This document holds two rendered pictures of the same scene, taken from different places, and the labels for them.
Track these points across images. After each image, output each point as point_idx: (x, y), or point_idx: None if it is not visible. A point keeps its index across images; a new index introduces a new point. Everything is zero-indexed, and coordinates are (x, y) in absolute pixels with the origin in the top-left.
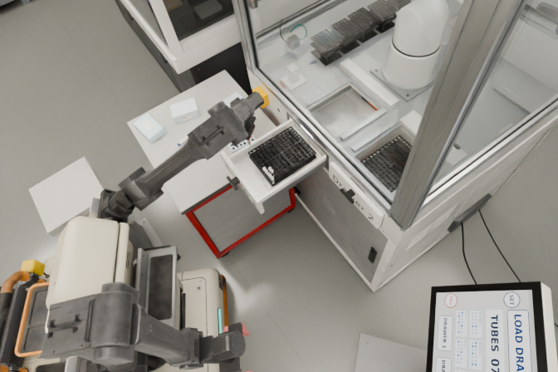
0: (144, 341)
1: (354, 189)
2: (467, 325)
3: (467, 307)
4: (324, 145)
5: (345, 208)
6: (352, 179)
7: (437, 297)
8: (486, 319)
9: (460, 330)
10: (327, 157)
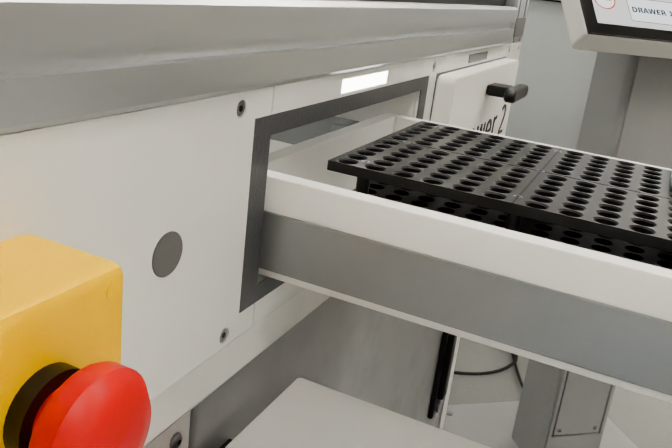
0: None
1: (492, 67)
2: None
3: None
4: (429, 27)
5: (403, 343)
6: (471, 58)
7: (605, 22)
8: None
9: None
10: (423, 98)
